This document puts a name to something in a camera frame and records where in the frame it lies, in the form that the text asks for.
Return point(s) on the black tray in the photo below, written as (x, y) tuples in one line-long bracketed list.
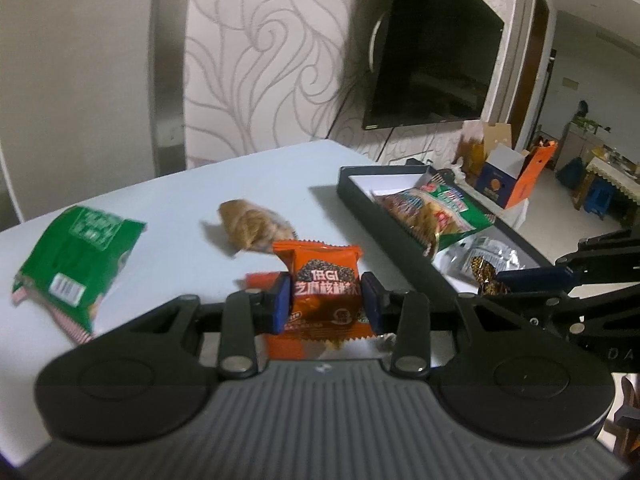
[(390, 180)]

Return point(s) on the silver snack packet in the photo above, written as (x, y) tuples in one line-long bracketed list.
[(455, 260)]

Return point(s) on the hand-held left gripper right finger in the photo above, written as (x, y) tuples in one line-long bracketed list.
[(370, 306)]

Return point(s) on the brown cardboard box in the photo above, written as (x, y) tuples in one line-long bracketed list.
[(492, 135)]

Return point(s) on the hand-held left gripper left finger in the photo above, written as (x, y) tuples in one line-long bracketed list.
[(280, 306)]

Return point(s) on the green snack packet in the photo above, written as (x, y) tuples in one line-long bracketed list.
[(450, 205), (80, 255)]

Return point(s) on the black television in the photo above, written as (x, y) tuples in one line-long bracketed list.
[(435, 45)]

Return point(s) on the table with yellow cloth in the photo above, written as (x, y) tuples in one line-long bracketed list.
[(612, 172)]

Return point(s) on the blue plastic stool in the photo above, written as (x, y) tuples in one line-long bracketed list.
[(595, 199)]

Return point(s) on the grey cabinet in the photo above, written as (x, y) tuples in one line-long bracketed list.
[(580, 140)]

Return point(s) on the orange snack packet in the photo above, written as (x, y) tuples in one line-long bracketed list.
[(325, 290), (287, 348)]

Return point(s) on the blue and orange cardboard box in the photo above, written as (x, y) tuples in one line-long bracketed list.
[(505, 180)]

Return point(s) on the brown snack packet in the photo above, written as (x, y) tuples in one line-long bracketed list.
[(250, 225)]

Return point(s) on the dark blue bag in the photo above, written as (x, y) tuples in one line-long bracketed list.
[(570, 172)]

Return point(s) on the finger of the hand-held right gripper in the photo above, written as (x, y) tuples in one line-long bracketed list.
[(535, 279), (550, 312)]

